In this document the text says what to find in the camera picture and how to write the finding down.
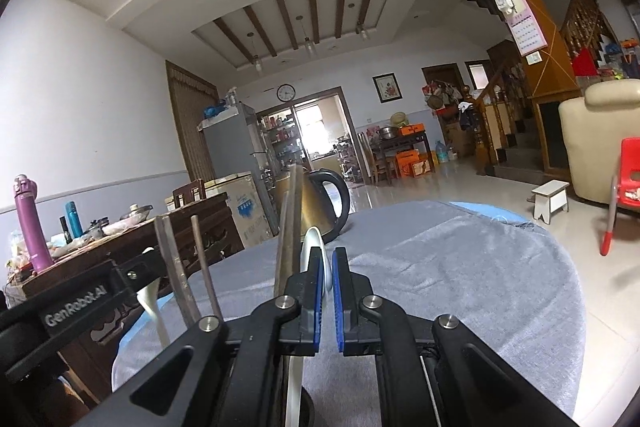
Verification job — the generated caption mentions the carved wooden table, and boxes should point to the carved wooden table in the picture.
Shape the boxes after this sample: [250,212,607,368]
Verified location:
[7,192,246,408]

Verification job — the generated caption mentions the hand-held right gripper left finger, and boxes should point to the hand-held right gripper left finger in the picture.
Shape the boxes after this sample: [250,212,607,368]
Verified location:
[90,247,326,427]

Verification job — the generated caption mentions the metal utensil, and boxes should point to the metal utensil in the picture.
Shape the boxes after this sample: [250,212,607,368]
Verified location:
[154,215,201,330]

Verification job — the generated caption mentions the purple bottle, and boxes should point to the purple bottle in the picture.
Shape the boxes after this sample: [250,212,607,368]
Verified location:
[13,174,54,273]

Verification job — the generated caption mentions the metal pot with lid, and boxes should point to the metal pot with lid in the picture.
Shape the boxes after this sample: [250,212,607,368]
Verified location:
[122,204,153,223]

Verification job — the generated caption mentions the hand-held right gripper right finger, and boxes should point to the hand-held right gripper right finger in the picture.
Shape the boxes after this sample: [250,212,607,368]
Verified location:
[332,247,581,427]

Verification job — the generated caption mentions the white ceramic spoon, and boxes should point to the white ceramic spoon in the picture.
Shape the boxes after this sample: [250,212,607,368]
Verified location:
[137,279,172,349]
[286,227,332,427]

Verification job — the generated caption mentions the grey table cloth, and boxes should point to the grey table cloth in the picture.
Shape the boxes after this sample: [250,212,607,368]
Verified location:
[112,199,587,427]

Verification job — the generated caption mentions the cream leather armchair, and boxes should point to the cream leather armchair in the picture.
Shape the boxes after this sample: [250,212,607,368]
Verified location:
[557,79,640,202]

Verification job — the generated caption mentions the teal bottle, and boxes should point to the teal bottle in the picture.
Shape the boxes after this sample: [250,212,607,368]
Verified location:
[65,201,84,239]

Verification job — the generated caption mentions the wall calendar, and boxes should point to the wall calendar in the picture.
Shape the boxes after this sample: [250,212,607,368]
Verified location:
[490,0,548,58]

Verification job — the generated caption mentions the grey refrigerator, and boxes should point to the grey refrigerator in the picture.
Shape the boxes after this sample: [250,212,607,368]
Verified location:
[196,103,278,233]

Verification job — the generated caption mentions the white chest freezer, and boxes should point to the white chest freezer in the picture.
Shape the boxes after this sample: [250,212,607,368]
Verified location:
[165,172,276,248]

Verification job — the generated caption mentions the shelf of colourful goods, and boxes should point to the shelf of colourful goods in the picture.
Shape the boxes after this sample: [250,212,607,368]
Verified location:
[570,34,640,80]

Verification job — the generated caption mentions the wooden chair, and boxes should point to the wooden chair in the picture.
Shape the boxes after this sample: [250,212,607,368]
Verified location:
[172,179,207,208]

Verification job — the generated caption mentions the orange cardboard box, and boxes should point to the orange cardboard box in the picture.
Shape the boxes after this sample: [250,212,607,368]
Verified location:
[396,150,436,178]

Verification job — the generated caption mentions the bronze electric kettle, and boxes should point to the bronze electric kettle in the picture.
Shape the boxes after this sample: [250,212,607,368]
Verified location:
[276,168,352,245]

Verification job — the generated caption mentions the wooden stair railing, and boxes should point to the wooden stair railing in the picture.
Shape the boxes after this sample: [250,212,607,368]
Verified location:
[462,72,531,178]

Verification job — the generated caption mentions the brown door blind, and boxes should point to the brown door blind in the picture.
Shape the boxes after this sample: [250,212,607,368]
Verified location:
[165,60,221,198]

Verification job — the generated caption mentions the red plastic chair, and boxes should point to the red plastic chair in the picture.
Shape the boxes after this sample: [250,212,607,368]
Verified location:
[600,138,640,256]

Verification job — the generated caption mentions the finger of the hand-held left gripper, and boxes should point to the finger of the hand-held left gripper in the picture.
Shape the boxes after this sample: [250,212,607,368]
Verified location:
[117,248,163,295]

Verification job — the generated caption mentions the metal knife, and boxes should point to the metal knife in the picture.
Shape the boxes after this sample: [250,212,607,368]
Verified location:
[273,163,312,300]

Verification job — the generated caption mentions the small white stool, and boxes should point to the small white stool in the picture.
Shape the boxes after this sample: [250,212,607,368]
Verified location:
[526,180,572,223]

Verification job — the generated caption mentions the wooden side table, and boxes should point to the wooden side table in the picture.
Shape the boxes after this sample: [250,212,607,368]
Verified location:
[370,129,431,185]

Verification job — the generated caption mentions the light blue table cover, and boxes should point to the light blue table cover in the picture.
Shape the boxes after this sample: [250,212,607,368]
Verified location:
[117,202,546,358]

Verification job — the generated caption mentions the thin metal chopstick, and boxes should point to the thin metal chopstick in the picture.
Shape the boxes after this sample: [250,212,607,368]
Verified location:
[190,215,223,320]

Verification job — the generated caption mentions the framed wall picture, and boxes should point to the framed wall picture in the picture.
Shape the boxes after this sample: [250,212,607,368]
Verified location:
[372,74,405,104]

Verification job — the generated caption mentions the shelf of bottles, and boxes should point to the shelf of bottles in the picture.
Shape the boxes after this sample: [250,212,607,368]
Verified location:
[257,107,301,172]

